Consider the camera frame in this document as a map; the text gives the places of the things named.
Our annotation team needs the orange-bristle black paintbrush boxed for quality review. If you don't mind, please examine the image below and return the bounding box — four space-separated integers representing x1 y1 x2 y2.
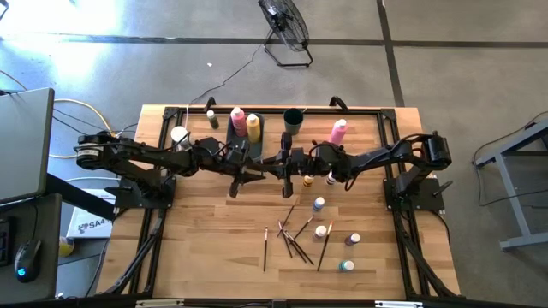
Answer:
316 220 335 272

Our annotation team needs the silver aluminium bracket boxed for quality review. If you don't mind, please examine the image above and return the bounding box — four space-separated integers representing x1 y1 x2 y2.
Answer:
374 300 424 308
135 299 185 308

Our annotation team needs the black diagonal desk bar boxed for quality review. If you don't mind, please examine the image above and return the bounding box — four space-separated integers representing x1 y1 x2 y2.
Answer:
45 173 117 222

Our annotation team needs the black floor cable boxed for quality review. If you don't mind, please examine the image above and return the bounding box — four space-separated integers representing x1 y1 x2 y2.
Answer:
470 110 548 209

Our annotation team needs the black paintbrush Solve print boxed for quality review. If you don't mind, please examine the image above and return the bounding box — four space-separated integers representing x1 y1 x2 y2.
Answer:
283 230 308 264

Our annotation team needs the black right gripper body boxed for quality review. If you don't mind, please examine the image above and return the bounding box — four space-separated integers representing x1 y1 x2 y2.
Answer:
277 132 319 199

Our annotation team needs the black aluminium table frame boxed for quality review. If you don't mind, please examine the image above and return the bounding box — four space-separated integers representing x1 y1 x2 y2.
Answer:
97 105 462 300

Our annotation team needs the yellow cable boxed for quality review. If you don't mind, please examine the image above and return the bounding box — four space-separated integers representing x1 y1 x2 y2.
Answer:
47 98 115 160

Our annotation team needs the teal ribbed cup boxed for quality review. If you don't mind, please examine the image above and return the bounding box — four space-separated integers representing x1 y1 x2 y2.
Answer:
283 108 305 136

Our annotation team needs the large yellow paint bottle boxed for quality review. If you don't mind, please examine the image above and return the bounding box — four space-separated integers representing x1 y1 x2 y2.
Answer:
246 113 262 144

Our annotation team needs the black fan cable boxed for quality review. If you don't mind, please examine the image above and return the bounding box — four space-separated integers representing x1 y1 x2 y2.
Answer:
188 40 269 106

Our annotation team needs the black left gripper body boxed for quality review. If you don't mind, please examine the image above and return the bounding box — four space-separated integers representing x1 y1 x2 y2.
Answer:
215 139 253 199

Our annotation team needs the grey metal desk frame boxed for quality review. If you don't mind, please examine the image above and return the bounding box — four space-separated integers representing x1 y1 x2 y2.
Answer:
473 119 548 252

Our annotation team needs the black floor fan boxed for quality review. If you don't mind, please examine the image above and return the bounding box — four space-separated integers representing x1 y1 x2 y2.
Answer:
257 0 314 68

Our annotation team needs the white bulb table lamp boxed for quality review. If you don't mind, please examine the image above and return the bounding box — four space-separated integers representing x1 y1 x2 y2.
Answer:
170 125 192 151

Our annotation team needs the large pink labelled paint bottle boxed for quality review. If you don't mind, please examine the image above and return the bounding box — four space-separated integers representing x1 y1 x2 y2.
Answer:
229 106 248 138

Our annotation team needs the black keyboard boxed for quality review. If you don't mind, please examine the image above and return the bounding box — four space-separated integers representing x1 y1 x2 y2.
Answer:
0 217 13 269

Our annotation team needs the black computer mouse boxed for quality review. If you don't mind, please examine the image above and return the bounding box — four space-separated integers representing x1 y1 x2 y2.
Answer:
13 238 43 284

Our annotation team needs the yellow roll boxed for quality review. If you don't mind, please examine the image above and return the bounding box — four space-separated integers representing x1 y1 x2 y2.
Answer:
58 236 76 258

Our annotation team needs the white SA4 box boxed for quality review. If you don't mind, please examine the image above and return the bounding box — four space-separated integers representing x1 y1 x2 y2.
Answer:
66 187 116 240

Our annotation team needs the black desk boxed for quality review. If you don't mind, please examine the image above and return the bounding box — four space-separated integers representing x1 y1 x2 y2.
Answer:
0 192 64 305

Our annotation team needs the thin orange-tip black paintbrush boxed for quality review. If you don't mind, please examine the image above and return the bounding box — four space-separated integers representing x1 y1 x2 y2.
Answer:
276 197 300 239

